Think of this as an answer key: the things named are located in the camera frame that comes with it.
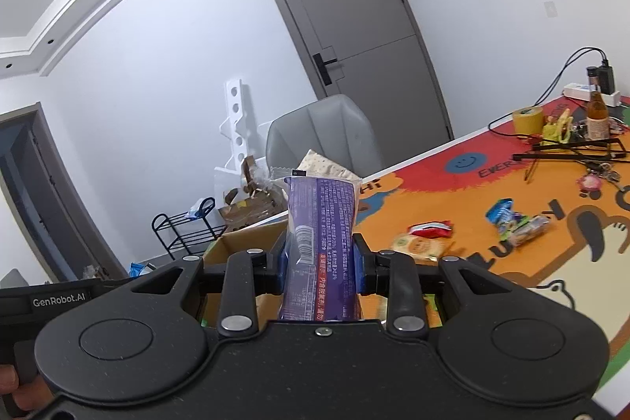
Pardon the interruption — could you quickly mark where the black charger cable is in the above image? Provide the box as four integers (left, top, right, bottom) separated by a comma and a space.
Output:
488, 46, 610, 139

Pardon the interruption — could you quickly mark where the black metal shoe rack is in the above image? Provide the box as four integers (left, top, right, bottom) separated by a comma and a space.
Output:
150, 197, 228, 260

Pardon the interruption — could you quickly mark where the clear snack bar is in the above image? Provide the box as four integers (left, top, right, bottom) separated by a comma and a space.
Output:
507, 214, 550, 247

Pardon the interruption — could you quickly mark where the person's left hand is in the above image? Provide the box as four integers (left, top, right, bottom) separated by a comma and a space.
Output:
0, 364, 54, 419

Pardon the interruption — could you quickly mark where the cream dotted cushion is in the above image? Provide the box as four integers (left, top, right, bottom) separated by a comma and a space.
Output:
297, 149, 362, 183

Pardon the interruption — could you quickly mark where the pink keychain with keys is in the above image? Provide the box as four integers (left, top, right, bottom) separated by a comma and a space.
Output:
576, 162, 621, 193

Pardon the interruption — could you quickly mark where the blue green candy packet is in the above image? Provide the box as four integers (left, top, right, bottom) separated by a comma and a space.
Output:
486, 198, 529, 237

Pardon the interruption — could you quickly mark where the colourful cat table mat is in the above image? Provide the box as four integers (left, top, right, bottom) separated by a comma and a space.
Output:
357, 122, 629, 414

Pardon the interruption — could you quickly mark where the grey padded chair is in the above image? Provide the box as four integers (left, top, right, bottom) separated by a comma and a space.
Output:
266, 94, 384, 178

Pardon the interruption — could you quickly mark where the purple long snack pack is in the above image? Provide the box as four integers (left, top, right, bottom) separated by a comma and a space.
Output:
280, 176, 361, 322

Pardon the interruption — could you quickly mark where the black charger plug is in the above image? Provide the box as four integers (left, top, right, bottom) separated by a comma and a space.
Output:
597, 60, 616, 95

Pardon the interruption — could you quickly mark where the white perforated shelf board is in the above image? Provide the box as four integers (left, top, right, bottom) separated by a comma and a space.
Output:
213, 79, 267, 206

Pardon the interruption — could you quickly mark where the grey room door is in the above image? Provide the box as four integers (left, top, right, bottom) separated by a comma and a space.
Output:
274, 0, 453, 164

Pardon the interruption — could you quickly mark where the small amber glass bottle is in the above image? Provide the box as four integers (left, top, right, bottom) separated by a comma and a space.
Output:
586, 66, 610, 141

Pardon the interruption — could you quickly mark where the brown SF paper bag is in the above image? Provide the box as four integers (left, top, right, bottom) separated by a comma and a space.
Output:
219, 155, 286, 231

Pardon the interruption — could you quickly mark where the black wire stand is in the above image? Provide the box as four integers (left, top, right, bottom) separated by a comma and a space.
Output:
511, 137, 629, 174

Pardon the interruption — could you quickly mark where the white power strip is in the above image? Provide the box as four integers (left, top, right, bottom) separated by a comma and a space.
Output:
563, 81, 623, 108

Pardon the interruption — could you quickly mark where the yellow plastic bag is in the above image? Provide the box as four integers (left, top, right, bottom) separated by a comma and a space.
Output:
540, 109, 573, 145

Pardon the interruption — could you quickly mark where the yellow biscuit packet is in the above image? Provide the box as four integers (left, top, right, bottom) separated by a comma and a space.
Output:
391, 233, 454, 265

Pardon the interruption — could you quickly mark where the brown cardboard box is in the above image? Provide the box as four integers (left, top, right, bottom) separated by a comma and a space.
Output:
204, 247, 362, 338

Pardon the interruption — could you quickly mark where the red teal snack packet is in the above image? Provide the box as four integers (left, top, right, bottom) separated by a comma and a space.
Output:
408, 221, 453, 239

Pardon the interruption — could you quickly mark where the yellow tape roll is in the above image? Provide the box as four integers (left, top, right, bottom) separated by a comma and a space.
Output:
511, 107, 545, 137

